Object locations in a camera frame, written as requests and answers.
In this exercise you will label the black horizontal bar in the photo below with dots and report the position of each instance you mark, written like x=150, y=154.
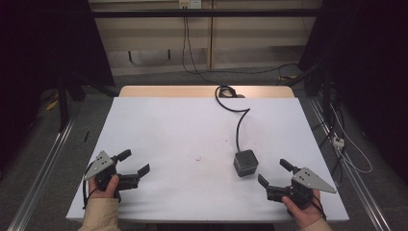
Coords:
x=205, y=13

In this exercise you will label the wooden table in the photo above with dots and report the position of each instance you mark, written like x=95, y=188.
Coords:
x=166, y=91

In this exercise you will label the white table cover board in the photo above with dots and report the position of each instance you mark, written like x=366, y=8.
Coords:
x=179, y=134

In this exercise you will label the black metal stand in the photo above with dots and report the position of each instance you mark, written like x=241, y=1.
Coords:
x=63, y=102
x=326, y=93

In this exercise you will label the person's right hand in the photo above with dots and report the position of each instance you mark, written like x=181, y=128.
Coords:
x=306, y=215

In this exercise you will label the white power strip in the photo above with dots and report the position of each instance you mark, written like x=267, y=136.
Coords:
x=338, y=142

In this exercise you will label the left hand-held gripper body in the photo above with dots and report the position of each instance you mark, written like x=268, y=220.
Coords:
x=103, y=162

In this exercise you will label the aluminium floor rail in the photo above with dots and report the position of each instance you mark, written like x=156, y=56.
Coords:
x=41, y=179
x=356, y=179

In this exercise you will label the black curtain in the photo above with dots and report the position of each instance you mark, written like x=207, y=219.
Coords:
x=369, y=64
x=38, y=48

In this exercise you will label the black cube device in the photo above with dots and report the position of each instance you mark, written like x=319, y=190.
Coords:
x=245, y=163

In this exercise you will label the white wall socket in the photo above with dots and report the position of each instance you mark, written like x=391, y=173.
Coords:
x=190, y=3

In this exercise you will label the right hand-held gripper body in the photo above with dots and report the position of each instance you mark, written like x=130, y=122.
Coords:
x=309, y=181

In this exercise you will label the person's left hand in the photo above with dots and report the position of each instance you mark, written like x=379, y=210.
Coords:
x=109, y=190

